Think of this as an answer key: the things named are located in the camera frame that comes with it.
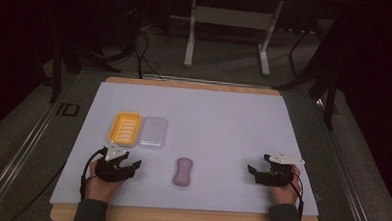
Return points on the person's right hand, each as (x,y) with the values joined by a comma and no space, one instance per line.
(285,192)

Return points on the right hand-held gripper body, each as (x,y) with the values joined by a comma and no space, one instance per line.
(276,170)

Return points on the pink soap bar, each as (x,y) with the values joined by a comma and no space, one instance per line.
(182,171)

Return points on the dark chair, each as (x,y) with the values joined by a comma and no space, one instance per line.
(323,62)

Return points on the clear plastic lid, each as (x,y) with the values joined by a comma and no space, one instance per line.
(153,132)

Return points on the yellow soap dish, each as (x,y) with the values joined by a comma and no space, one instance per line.
(125,128)

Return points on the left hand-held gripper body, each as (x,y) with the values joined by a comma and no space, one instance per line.
(109,170)

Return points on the white table mat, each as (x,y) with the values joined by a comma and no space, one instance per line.
(216,124)

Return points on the person's left hand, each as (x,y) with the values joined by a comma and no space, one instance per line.
(102,186)

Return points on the metal floor rail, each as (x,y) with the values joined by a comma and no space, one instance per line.
(18,149)
(345,170)

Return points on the black tripod stand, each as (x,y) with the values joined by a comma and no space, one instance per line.
(127,30)

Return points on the white metal stand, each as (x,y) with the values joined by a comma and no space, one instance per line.
(231,18)

